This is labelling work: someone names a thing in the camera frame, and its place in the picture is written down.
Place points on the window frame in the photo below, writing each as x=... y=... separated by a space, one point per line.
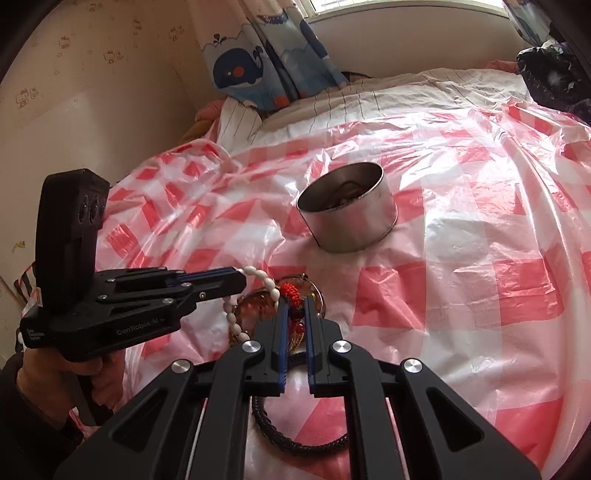
x=406 y=5

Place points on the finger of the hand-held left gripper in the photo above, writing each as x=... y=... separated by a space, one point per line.
x=217 y=290
x=207 y=275

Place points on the person's left hand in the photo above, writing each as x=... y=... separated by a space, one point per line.
x=41 y=381

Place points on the blue whale print curtain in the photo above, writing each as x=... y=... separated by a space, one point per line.
x=240 y=69
x=526 y=23

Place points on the orange pink cloth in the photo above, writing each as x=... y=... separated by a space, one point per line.
x=207 y=111

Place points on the round metal tin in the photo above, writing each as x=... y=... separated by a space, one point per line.
x=360 y=226

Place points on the striped bag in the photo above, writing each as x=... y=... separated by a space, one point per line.
x=25 y=282

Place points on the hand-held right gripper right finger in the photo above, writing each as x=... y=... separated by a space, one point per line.
x=310 y=337

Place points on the black plastic bag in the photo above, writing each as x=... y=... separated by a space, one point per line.
x=549 y=78

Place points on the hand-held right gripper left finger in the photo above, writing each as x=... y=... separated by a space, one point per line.
x=280 y=334

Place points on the red white checkered plastic sheet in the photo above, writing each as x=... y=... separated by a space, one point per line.
x=461 y=277

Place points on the white striped bedsheet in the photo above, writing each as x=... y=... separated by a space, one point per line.
x=369 y=99

